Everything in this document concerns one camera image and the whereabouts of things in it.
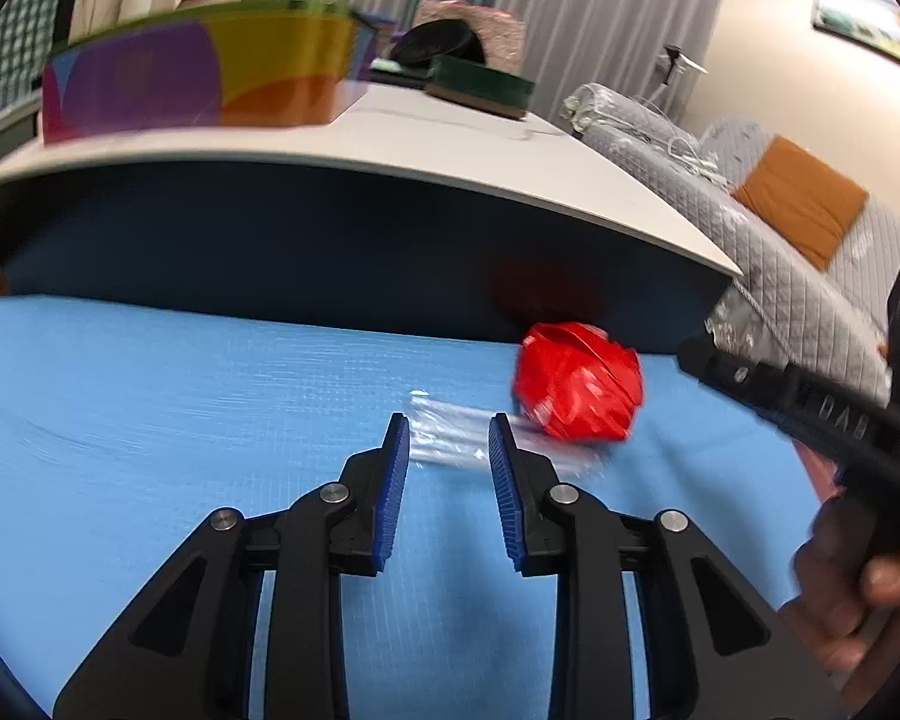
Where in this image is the white marble coffee table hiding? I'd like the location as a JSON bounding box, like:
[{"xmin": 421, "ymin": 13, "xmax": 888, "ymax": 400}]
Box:
[{"xmin": 0, "ymin": 79, "xmax": 745, "ymax": 350}]

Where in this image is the person's right hand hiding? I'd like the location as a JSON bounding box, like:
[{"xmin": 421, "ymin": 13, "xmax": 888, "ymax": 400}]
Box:
[{"xmin": 791, "ymin": 493, "xmax": 900, "ymax": 706}]

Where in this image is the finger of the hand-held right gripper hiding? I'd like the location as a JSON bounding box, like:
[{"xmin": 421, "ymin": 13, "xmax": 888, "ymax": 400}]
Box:
[{"xmin": 675, "ymin": 334, "xmax": 805, "ymax": 419}]

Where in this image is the orange cushion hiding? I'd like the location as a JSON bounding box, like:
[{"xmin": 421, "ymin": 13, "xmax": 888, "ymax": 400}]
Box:
[{"xmin": 733, "ymin": 136, "xmax": 869, "ymax": 271}]

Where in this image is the green book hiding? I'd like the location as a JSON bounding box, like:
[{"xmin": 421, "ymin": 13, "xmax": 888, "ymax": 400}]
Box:
[{"xmin": 426, "ymin": 54, "xmax": 537, "ymax": 119}]

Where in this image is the black round lid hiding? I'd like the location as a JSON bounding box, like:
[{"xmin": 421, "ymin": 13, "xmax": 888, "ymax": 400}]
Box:
[{"xmin": 388, "ymin": 19, "xmax": 487, "ymax": 68}]

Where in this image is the clear plastic wrapper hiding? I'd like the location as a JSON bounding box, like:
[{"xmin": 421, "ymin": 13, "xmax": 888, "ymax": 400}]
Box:
[{"xmin": 406, "ymin": 390, "xmax": 608, "ymax": 475}]

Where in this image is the framed wall picture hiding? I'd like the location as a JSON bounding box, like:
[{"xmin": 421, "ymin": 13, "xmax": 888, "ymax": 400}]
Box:
[{"xmin": 811, "ymin": 0, "xmax": 900, "ymax": 80}]

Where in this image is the red plastic bag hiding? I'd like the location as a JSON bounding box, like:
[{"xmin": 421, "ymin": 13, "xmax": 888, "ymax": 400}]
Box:
[{"xmin": 514, "ymin": 321, "xmax": 644, "ymax": 442}]

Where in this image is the white power strip cable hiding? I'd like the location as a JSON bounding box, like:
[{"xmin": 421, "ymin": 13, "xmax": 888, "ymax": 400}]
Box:
[{"xmin": 649, "ymin": 131, "xmax": 736, "ymax": 185}]

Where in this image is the sofa with grey quilted cover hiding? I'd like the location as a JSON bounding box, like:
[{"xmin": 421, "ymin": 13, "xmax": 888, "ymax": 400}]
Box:
[{"xmin": 562, "ymin": 82, "xmax": 900, "ymax": 421}]

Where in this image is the colourful gift box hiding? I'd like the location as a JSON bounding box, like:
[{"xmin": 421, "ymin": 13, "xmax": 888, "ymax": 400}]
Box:
[{"xmin": 41, "ymin": 0, "xmax": 368, "ymax": 145}]

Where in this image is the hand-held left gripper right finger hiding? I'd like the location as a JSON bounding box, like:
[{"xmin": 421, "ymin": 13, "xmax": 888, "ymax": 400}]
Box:
[{"xmin": 487, "ymin": 412, "xmax": 848, "ymax": 720}]

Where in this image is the blue mat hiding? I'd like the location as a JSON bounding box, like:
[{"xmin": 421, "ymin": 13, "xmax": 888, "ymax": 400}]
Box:
[{"xmin": 0, "ymin": 294, "xmax": 848, "ymax": 720}]

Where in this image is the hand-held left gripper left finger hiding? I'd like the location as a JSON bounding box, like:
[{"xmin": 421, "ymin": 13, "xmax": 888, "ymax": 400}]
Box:
[{"xmin": 52, "ymin": 412, "xmax": 411, "ymax": 720}]

